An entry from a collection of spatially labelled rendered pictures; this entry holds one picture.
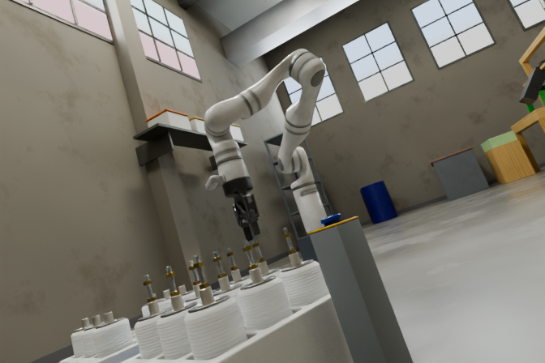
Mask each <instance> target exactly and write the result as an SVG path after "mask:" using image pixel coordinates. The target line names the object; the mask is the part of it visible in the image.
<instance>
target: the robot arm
mask: <svg viewBox="0 0 545 363"><path fill-rule="evenodd" d="M325 72H326V66H325V64H324V63H323V62H322V61H321V60H320V59H319V58H317V57H316V56H315V55H314V54H312V53H310V52H309V51H307V50H306V49H298V50H296V51H294V52H293V53H292V54H291V55H289V56H288V57H287V58H285V59H284V60H283V61H282V62H281V63H280V64H278V65H277V66H276V67H275V68H273V69H272V70H271V71H270V72H269V73H268V74H267V75H265V76H264V77H263V78H262V79H261V80H260V81H259V82H257V83H256V84H254V85H253V86H251V87H249V88H248V89H246V90H245V91H243V92H241V93H239V94H238V95H237V96H235V97H233V98H230V99H228V100H223V101H222V102H219V103H217V104H215V105H214V106H212V107H211V108H210V109H209V110H208V111H207V112H206V114H205V116H204V129H205V132H206V135H207V137H208V141H209V143H210V145H211V147H212V150H213V155H214V157H215V161H216V163H217V168H218V173H219V176H218V175H213V176H211V177H210V178H209V179H208V181H207V183H206V185H205V187H206V191H211V190H215V189H217V188H218V187H220V186H222V188H223V190H224V193H225V196H226V198H234V205H233V210H234V214H235V217H236V219H237V222H238V226H240V227H241V228H242V230H243V232H244V236H245V238H246V240H247V241H252V240H253V238H254V239H256V238H258V237H261V236H262V234H261V231H260V227H259V224H258V221H257V220H258V217H260V214H259V212H258V209H257V206H256V203H255V198H254V195H253V194H252V193H251V194H248V192H250V191H252V190H253V185H252V183H251V179H250V176H249V173H248V171H247V167H246V165H245V163H244V161H243V159H242V154H241V152H240V149H239V146H238V144H237V142H235V141H234V138H233V135H232V133H231V130H230V125H232V124H233V123H235V122H236V121H238V120H240V119H242V120H245V119H247V118H249V117H251V116H252V115H254V114H255V113H258V112H259V111H260V110H261V109H263V108H264V107H265V106H267V105H268V103H269V102H270V100H271V99H272V98H273V95H274V92H275V91H276V89H277V86H278V85H279V84H280V83H281V82H282V81H283V80H285V79H288V78H289V77H291V78H292V79H294V80H295V81H296V82H297V83H299V84H300V85H301V87H302V92H301V96H300V99H299V100H297V101H295V102H294V103H293V104H292V105H291V106H290V107H289V108H288V109H287V111H286V114H285V124H284V132H283V137H282V141H281V147H280V150H279V153H278V159H277V162H278V167H279V169H280V171H281V172H282V173H284V174H291V173H296V172H299V171H300V178H299V179H298V180H297V181H295V182H294V183H292V184H291V186H290V187H291V190H292V192H293V195H294V199H295V202H296V203H297V206H298V210H299V213H300V216H301V218H302V221H303V224H304V227H305V229H306V232H307V235H308V236H310V234H308V233H309V232H311V231H315V230H317V229H320V228H323V227H324V224H321V222H320V221H321V220H322V219H324V218H326V217H327V215H326V212H325V210H324V206H323V204H322V201H321V198H320V195H319V192H318V190H317V188H316V185H315V181H314V178H313V174H312V171H311V166H310V164H309V161H308V158H307V154H306V152H305V151H304V149H303V148H302V147H298V145H299V144H300V143H301V142H302V141H303V140H304V139H305V138H306V137H307V136H308V134H309V132H310V129H311V124H312V118H313V114H314V110H315V104H316V101H317V98H318V95H319V93H320V89H321V86H322V83H323V81H324V77H325ZM243 219H244V220H243Z"/></svg>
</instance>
